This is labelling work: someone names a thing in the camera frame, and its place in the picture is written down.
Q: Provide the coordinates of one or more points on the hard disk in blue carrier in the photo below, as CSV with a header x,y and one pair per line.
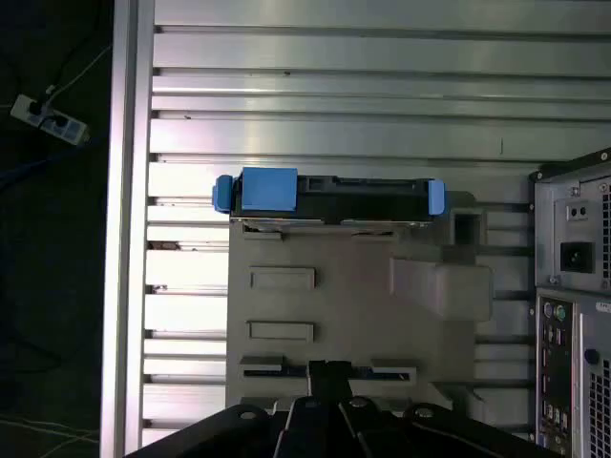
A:
x,y
267,193

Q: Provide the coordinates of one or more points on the white power strip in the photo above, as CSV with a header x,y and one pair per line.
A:
x,y
48,118

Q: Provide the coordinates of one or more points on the grey PC case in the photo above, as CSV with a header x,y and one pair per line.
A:
x,y
573,305

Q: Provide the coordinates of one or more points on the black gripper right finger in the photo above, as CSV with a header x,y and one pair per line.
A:
x,y
355,429

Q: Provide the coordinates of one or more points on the PC power supply unit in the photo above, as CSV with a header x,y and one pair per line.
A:
x,y
577,229

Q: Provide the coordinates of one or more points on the dark RAM stick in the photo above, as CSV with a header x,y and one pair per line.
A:
x,y
267,371

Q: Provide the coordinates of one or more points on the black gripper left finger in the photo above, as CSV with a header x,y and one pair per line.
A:
x,y
305,429

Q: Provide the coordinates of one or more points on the blue round case knob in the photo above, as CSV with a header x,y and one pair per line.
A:
x,y
591,356

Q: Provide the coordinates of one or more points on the grey parts rack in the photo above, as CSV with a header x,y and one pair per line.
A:
x,y
353,305

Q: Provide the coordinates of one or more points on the aluminium table edge rail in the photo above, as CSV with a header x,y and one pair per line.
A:
x,y
125,229

